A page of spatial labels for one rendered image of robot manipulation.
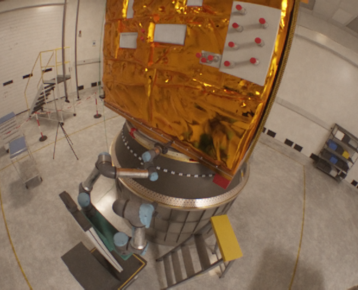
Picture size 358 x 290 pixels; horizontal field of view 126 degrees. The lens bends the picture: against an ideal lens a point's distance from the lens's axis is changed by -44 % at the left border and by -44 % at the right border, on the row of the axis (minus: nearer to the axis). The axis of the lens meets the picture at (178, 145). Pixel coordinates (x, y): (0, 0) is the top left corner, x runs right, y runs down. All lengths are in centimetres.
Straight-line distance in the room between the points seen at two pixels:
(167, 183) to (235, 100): 109
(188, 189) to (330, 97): 609
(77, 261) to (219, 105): 203
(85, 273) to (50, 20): 854
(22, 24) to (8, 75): 218
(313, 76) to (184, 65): 578
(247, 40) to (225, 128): 60
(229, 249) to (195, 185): 79
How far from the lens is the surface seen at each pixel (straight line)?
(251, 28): 104
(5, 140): 576
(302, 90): 659
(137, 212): 89
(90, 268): 196
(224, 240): 135
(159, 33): 147
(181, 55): 129
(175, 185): 173
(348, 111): 715
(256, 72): 100
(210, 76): 116
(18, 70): 840
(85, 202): 150
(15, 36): 841
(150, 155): 137
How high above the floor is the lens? 267
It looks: 35 degrees down
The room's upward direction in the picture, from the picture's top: 10 degrees clockwise
